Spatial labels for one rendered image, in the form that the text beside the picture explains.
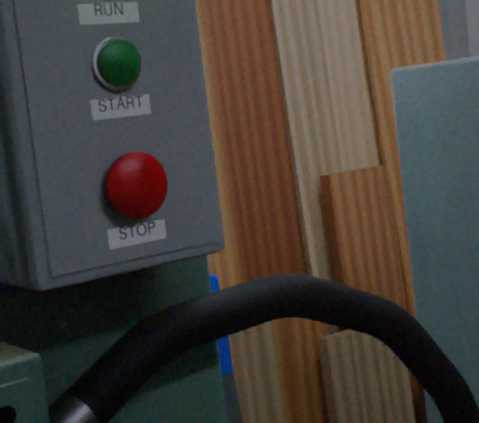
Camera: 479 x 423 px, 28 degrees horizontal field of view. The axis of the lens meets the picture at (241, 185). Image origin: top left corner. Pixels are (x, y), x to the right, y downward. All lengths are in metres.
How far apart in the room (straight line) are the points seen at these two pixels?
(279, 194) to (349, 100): 0.29
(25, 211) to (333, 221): 1.67
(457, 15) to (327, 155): 0.69
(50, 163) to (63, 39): 0.05
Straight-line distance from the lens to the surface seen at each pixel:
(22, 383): 0.40
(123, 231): 0.44
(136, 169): 0.43
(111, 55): 0.43
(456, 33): 2.66
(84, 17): 0.44
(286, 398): 1.98
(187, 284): 0.53
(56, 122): 0.43
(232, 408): 1.44
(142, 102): 0.45
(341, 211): 2.07
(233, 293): 0.50
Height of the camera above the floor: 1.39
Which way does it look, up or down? 5 degrees down
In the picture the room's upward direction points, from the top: 7 degrees counter-clockwise
